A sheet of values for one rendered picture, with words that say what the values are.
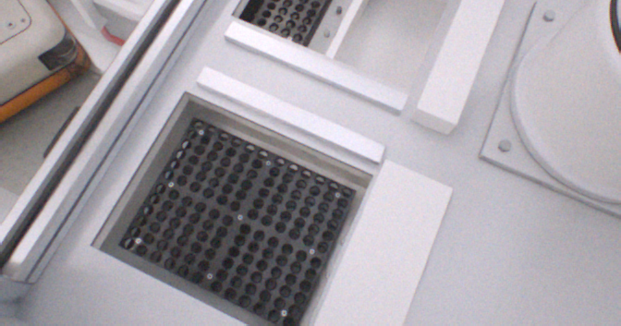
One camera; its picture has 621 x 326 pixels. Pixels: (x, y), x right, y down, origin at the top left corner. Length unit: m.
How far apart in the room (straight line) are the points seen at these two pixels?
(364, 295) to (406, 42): 0.41
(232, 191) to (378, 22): 0.35
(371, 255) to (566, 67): 0.27
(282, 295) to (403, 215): 0.18
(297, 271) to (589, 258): 0.32
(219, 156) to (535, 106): 0.37
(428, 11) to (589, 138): 0.36
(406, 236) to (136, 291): 0.28
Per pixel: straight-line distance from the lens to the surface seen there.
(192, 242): 0.61
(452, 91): 0.60
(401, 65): 0.78
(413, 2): 0.84
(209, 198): 0.66
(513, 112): 0.63
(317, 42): 0.77
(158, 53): 0.60
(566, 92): 0.56
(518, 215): 0.62
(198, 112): 0.73
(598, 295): 0.64
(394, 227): 0.56
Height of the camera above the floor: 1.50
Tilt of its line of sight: 69 degrees down
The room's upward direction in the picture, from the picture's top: 5 degrees clockwise
